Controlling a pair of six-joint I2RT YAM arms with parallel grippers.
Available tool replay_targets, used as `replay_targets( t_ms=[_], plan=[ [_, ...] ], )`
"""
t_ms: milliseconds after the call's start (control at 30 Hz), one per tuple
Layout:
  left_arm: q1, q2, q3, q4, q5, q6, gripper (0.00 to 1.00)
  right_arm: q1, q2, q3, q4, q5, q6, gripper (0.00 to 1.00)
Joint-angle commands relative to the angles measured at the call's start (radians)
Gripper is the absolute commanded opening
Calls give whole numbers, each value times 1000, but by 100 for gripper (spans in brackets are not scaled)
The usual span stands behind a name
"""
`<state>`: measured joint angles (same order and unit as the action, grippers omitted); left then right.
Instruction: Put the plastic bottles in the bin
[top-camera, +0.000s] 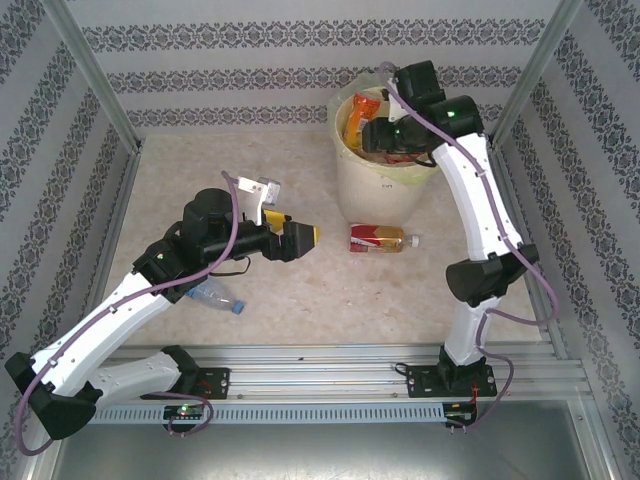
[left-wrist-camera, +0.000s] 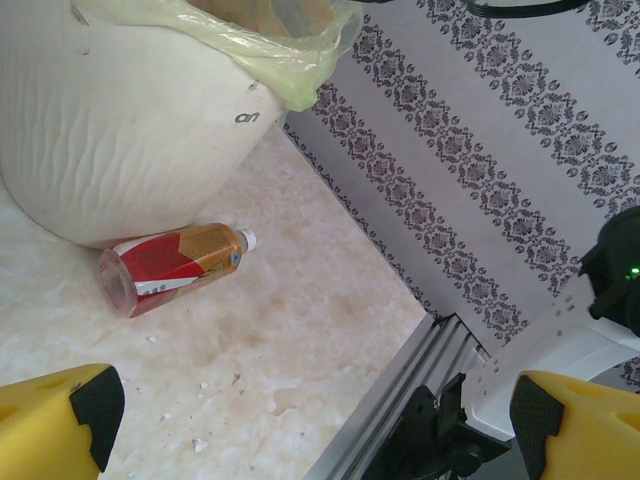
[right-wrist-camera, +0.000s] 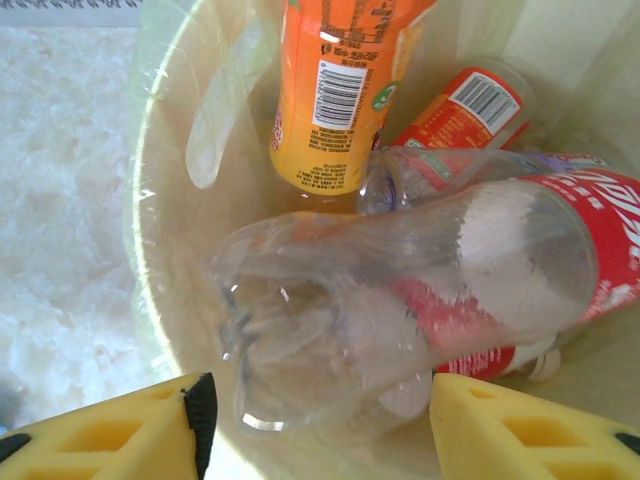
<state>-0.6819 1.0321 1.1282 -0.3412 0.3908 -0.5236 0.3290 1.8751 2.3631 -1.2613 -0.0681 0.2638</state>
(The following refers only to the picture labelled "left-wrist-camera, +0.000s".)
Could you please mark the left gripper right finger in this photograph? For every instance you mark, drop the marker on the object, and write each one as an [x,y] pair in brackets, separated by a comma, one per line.
[590,430]

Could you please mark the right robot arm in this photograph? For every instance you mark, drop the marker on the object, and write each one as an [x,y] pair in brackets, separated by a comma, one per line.
[550,340]

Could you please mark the red gold tea bottle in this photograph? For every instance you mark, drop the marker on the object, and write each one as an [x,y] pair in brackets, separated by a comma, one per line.
[170,265]

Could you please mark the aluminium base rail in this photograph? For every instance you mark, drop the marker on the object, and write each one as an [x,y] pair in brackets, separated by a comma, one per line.
[390,400]

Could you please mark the green plastic bin liner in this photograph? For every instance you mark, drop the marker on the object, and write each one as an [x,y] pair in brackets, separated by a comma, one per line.
[295,65]

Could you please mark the cream plastic waste bin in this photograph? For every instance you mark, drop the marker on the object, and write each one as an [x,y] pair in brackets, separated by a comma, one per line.
[125,125]

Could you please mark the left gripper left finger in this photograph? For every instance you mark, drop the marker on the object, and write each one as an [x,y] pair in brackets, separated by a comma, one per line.
[40,425]

